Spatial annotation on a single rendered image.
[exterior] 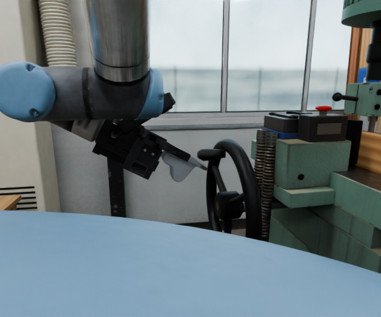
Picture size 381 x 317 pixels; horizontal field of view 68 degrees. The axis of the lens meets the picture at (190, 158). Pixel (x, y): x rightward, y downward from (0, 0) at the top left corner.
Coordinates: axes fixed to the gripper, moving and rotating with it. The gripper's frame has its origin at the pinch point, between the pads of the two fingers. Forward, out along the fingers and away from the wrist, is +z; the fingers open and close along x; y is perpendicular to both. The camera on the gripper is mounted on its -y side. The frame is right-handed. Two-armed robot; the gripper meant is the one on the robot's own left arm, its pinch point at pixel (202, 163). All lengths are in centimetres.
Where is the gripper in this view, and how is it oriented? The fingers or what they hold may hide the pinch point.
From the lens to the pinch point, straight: 56.8
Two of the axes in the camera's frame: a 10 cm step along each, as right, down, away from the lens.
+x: 1.9, 1.3, -9.7
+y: -4.6, 8.9, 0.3
